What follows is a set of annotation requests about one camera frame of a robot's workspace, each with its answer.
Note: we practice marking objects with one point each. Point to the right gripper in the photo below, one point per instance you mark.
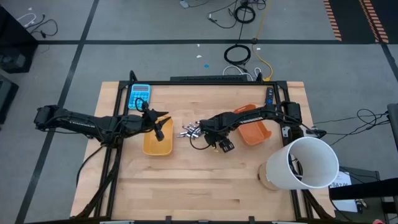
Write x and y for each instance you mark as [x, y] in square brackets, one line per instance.
[217, 126]

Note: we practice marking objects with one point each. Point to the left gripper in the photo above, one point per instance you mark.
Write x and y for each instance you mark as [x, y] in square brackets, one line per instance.
[150, 117]

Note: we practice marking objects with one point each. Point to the silver AA battery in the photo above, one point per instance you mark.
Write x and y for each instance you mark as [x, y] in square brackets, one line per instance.
[197, 134]
[191, 132]
[191, 125]
[186, 127]
[182, 135]

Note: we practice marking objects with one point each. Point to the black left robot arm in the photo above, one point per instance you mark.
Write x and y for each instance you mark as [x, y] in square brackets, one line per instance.
[77, 119]

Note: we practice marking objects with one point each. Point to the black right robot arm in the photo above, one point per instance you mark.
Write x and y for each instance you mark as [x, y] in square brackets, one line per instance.
[255, 117]

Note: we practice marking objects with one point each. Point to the yellow plastic bin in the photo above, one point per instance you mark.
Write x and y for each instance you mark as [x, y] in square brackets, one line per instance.
[155, 146]

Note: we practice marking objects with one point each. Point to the blue calculator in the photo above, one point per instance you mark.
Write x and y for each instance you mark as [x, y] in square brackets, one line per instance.
[138, 93]

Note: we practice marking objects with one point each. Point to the orange plastic bin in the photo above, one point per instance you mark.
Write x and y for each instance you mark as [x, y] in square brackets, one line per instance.
[255, 133]

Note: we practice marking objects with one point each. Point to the black ridged bar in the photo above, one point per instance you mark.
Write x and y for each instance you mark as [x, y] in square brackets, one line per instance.
[208, 78]

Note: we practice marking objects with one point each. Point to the wooden lamp base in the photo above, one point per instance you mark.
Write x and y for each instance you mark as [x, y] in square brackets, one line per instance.
[262, 179]

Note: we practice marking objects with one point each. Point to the black remote control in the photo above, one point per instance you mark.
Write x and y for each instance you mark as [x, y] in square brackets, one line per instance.
[270, 93]

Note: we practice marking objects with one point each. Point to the white cylindrical bucket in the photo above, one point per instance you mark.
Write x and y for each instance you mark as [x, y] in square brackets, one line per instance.
[280, 171]

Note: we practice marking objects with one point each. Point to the grey power adapter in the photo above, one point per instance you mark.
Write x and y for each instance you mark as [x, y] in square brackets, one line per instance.
[184, 4]

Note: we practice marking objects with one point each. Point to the white paper sheet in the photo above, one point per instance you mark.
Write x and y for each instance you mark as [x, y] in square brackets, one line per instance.
[342, 180]

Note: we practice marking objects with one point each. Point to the dark equipment case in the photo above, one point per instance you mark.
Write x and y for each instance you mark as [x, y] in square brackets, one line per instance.
[6, 99]

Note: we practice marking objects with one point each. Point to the black cabinet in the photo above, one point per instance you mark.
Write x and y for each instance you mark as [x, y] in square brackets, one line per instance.
[15, 46]

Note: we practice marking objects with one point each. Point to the black cart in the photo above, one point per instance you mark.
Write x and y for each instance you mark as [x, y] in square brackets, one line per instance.
[363, 189]

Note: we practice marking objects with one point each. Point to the black aluminium table frame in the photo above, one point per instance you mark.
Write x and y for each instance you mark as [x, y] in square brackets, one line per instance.
[199, 83]

